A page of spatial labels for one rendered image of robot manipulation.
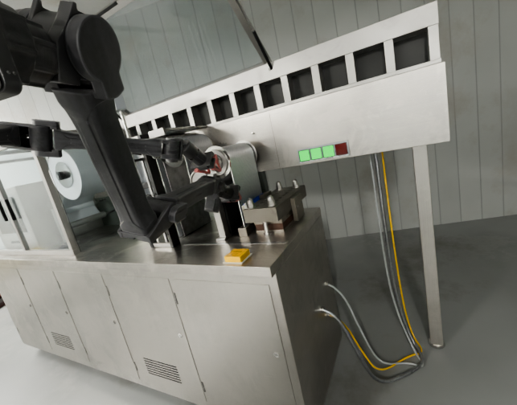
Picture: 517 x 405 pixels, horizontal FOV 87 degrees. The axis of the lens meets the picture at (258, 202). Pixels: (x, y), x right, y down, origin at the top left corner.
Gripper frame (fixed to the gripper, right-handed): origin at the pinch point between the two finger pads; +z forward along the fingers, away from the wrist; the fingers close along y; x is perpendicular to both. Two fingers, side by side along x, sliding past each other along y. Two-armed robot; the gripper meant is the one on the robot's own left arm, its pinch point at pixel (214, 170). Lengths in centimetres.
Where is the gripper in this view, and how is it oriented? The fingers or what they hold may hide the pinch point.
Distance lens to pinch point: 121.2
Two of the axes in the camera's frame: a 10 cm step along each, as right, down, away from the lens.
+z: 4.7, 3.9, 7.9
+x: 1.1, -9.2, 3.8
